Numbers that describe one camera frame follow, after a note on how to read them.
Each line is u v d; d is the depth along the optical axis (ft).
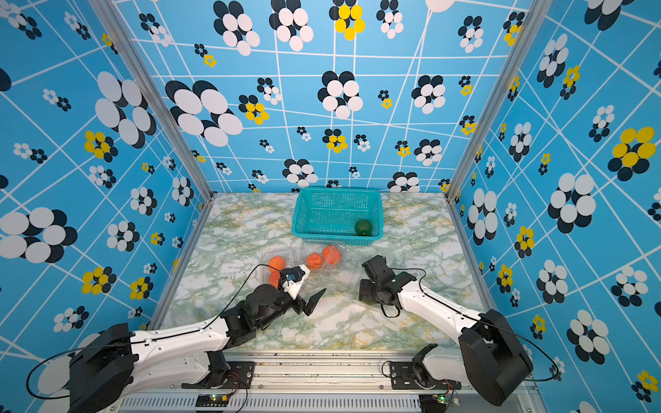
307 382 2.40
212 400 2.37
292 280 2.11
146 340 1.50
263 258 3.09
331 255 2.94
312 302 2.27
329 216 3.68
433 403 2.32
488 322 1.41
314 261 3.04
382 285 2.09
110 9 2.25
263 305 1.88
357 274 2.94
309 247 3.30
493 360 1.34
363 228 3.35
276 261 3.00
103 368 1.36
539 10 2.21
